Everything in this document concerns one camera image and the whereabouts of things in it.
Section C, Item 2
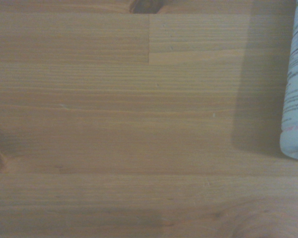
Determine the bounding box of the white labelled water bottle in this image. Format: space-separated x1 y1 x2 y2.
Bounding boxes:
279 0 298 163

